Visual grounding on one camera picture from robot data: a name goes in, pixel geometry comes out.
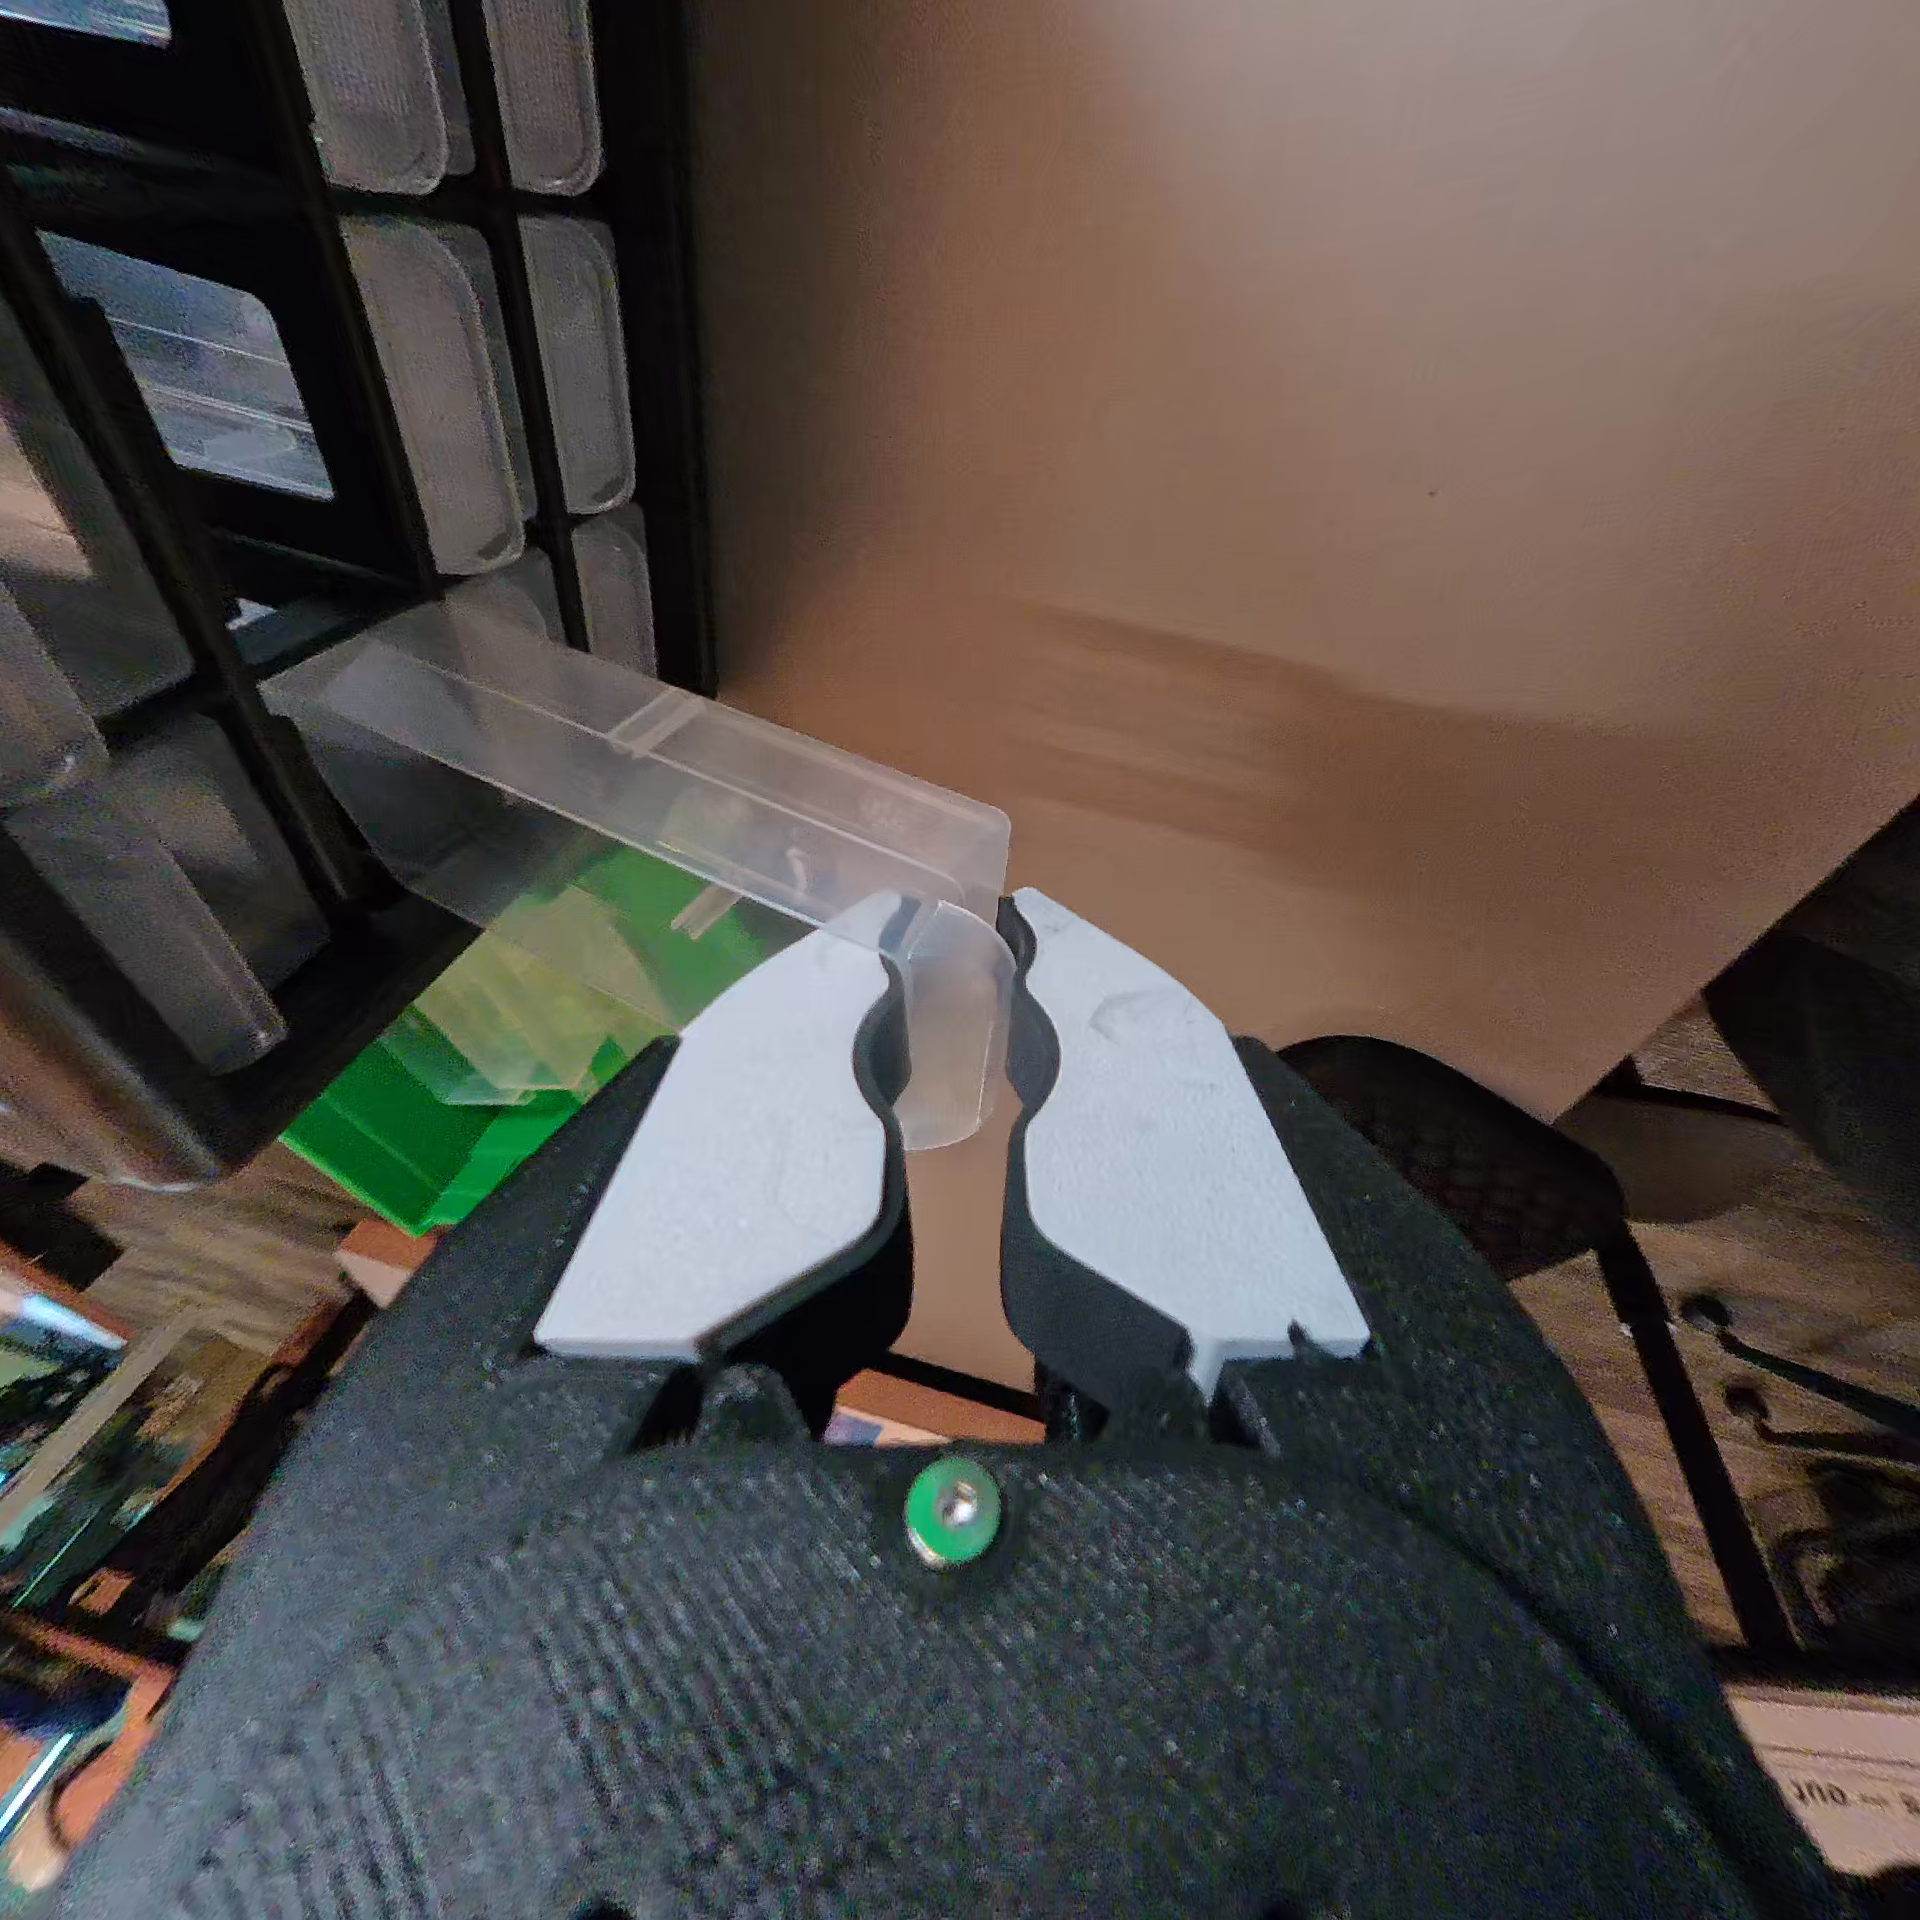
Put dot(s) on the black mesh office chair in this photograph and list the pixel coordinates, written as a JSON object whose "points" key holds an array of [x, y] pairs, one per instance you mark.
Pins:
{"points": [[1441, 1155]]}

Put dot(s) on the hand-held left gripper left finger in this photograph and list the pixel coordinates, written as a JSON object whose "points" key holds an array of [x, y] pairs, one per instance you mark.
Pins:
{"points": [[735, 1172]]}

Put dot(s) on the green plastic bin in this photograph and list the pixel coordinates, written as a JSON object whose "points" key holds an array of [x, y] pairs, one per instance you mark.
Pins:
{"points": [[376, 1141]]}

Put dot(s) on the white printed paper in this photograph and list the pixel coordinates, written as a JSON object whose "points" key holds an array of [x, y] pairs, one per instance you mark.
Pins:
{"points": [[1845, 1787]]}

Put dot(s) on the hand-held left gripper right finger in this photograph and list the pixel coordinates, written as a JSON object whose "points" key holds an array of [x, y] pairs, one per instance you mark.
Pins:
{"points": [[1170, 1172]]}

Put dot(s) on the black drawer cabinet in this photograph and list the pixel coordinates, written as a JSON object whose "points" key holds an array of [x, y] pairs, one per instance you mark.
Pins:
{"points": [[681, 375]]}

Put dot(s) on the set of clear cabinet drawers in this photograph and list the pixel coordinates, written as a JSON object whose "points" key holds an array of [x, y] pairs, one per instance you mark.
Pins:
{"points": [[434, 390]]}

